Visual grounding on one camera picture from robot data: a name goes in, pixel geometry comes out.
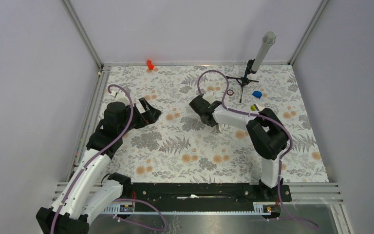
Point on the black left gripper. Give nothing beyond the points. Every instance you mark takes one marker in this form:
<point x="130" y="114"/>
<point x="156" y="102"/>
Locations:
<point x="152" y="115"/>

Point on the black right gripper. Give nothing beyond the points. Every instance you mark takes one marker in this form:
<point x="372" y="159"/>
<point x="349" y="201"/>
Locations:
<point x="212" y="124"/>

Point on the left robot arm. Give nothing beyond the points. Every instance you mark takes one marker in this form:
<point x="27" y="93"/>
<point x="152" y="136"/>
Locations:
<point x="75" y="209"/>

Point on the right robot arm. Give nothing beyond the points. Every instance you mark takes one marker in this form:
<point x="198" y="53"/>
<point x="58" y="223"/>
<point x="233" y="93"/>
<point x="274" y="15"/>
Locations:
<point x="267" y="133"/>

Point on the floral patterned table mat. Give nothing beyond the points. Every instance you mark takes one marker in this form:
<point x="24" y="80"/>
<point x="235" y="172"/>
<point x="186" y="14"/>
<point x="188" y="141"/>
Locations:
<point x="180" y="148"/>

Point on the red plastic block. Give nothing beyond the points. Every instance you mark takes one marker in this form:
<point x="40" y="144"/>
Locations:
<point x="149" y="64"/>

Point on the black microphone tripod stand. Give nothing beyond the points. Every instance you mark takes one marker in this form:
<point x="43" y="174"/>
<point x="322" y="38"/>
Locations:
<point x="244" y="81"/>

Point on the blue plastic cap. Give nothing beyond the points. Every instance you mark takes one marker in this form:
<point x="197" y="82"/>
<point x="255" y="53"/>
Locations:
<point x="257" y="94"/>

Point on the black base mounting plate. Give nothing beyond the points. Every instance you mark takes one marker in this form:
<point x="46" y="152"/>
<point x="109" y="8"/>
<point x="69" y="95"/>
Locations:
<point x="152" y="193"/>

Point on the grey microphone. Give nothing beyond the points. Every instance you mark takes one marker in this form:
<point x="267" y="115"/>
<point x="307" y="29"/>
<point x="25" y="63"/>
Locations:
<point x="267" y="41"/>

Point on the aluminium frame rail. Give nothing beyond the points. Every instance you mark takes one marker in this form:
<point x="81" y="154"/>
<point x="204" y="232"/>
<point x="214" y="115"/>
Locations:
<point x="79" y="87"/>

